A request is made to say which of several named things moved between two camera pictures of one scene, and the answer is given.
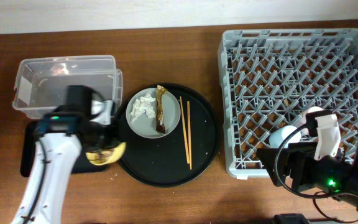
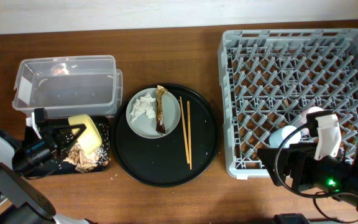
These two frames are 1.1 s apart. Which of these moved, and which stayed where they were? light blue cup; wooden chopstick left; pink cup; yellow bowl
Moved: yellow bowl
Stayed: wooden chopstick left; pink cup; light blue cup
